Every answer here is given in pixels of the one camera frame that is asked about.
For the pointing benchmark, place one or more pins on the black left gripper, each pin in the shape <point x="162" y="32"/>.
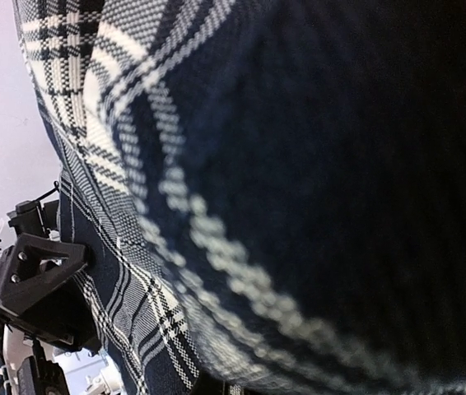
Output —
<point x="38" y="294"/>

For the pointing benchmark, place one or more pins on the black white plaid skirt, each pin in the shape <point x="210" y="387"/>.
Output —
<point x="273" y="192"/>

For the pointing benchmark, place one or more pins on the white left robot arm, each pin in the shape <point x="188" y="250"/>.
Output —
<point x="27" y="364"/>

